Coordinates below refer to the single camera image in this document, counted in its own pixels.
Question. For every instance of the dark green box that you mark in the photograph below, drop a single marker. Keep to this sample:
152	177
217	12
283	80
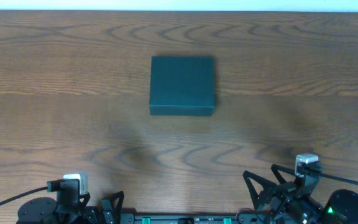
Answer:
182	86

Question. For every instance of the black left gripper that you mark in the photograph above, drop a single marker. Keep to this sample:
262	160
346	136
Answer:
96	213

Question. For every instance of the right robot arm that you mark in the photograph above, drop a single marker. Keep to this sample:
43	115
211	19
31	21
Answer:
341	207

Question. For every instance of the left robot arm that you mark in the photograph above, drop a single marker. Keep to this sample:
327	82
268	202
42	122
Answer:
41	210

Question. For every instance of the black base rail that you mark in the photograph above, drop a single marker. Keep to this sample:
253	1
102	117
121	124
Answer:
241	218

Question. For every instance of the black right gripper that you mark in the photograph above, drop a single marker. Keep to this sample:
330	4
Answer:
276	195

